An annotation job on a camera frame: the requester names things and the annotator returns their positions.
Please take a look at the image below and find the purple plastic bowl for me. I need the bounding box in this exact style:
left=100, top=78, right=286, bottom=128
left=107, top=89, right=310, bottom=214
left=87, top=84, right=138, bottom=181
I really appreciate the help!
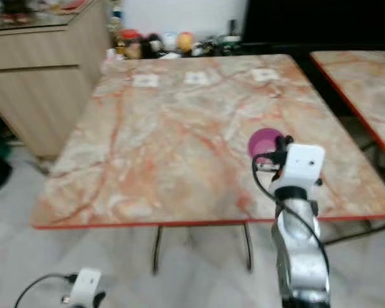
left=248, top=128, right=284, bottom=159

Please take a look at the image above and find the white paper card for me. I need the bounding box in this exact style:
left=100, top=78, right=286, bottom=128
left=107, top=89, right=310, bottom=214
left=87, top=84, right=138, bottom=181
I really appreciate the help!
left=252, top=68, right=280, bottom=82
left=132, top=74, right=160, bottom=88
left=184, top=71, right=212, bottom=85

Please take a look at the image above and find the dark metal table leg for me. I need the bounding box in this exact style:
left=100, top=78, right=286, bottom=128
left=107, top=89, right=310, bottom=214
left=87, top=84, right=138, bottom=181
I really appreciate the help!
left=242, top=223, right=255, bottom=273
left=151, top=226, right=164, bottom=276

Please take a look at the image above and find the marble table with red edge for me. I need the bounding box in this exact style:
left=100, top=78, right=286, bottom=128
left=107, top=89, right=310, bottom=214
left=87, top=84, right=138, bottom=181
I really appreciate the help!
left=31, top=53, right=385, bottom=277

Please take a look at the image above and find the small marble side table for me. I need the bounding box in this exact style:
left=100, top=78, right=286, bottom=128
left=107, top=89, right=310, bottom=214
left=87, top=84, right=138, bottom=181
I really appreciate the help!
left=309, top=50, right=385, bottom=169

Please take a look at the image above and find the large black screen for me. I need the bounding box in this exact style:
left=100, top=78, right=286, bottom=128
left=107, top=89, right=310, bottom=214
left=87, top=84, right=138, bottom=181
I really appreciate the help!
left=242, top=0, right=385, bottom=53

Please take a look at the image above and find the yellow round figure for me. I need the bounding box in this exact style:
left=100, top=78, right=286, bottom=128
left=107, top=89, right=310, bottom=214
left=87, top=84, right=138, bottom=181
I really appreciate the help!
left=176, top=31, right=194, bottom=53

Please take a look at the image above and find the light wooden cabinet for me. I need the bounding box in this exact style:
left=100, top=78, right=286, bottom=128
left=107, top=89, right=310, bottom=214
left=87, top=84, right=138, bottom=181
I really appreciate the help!
left=0, top=0, right=110, bottom=160

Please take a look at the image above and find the white round figure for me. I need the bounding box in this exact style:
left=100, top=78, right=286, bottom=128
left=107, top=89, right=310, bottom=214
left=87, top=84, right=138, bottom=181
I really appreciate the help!
left=162, top=31, right=178, bottom=52

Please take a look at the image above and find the black round figure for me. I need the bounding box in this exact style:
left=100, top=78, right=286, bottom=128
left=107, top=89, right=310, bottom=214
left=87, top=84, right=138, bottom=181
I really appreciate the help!
left=142, top=33, right=163, bottom=60

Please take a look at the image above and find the jar with red lid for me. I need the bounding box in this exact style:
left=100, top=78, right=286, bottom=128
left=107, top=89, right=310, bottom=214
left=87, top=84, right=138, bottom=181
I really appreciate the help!
left=119, top=29, right=142, bottom=60

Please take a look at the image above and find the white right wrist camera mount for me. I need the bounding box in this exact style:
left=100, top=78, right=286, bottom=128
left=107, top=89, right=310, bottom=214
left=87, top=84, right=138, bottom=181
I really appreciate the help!
left=270, top=144, right=326, bottom=194

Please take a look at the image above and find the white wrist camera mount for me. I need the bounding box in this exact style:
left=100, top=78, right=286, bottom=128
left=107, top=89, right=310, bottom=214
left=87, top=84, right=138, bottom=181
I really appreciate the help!
left=68, top=268, right=104, bottom=308
left=270, top=144, right=326, bottom=194

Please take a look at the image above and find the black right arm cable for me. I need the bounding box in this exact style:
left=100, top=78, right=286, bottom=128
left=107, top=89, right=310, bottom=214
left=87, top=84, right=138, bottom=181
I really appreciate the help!
left=251, top=153, right=329, bottom=264

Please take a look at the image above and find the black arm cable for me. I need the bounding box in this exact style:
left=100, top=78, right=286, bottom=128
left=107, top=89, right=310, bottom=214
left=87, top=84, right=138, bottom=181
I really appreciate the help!
left=251, top=153, right=329, bottom=264
left=14, top=273, right=78, bottom=308

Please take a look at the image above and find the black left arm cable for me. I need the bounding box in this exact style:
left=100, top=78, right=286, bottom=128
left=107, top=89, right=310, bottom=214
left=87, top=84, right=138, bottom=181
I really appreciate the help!
left=14, top=273, right=78, bottom=308

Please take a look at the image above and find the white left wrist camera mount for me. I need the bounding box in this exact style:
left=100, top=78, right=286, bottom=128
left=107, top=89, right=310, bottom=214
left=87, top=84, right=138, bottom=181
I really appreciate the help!
left=68, top=268, right=104, bottom=308

